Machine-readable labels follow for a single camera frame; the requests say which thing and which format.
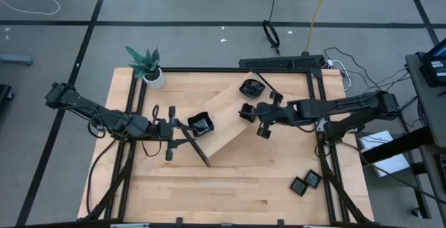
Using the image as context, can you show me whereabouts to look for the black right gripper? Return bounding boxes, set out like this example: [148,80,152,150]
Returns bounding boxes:
[239,91,300,140]

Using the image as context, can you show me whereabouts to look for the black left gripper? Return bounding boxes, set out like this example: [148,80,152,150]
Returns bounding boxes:
[153,105,197,162]

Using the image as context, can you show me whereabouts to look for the black square mini plate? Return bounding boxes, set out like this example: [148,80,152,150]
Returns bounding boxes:
[289,176,309,197]
[238,102,258,123]
[303,169,323,190]

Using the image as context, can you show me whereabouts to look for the black wavy-edged mini plate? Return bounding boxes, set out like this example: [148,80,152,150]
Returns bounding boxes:
[187,112,215,138]
[238,78,266,99]

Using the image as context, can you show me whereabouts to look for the wooden shelf with black legs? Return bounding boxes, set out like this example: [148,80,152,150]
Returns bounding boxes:
[180,70,289,168]

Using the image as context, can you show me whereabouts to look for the green plant in white pot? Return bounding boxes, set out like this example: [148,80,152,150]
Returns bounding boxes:
[124,45,167,89]

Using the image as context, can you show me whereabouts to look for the white paper sheet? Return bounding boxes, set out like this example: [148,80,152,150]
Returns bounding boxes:
[358,130,411,178]

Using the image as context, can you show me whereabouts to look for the gray side table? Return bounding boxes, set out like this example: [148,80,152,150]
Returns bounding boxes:
[405,52,446,149]

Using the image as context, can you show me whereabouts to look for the black caster base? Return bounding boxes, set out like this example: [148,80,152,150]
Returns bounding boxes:
[0,84,15,107]

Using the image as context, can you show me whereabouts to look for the gray furniture foot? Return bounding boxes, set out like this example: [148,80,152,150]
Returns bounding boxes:
[0,54,33,66]

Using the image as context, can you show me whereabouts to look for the black device with screen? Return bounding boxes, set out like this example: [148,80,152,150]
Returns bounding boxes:
[420,38,446,88]

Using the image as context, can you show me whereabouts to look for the white power cable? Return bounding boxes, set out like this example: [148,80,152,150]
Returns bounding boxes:
[327,59,352,92]

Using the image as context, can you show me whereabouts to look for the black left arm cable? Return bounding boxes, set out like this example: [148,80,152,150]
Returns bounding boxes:
[86,137,121,218]

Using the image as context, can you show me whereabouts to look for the yellow hanging cable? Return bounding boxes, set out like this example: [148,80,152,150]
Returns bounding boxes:
[305,0,332,56]

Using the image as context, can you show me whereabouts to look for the black side table frame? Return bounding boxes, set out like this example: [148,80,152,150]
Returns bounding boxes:
[360,116,446,220]

